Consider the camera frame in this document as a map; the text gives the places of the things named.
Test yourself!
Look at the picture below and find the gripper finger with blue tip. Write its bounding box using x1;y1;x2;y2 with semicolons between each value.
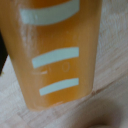
0;31;9;75

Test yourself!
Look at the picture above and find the orange block with white stripes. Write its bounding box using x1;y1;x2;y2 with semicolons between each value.
4;0;104;112

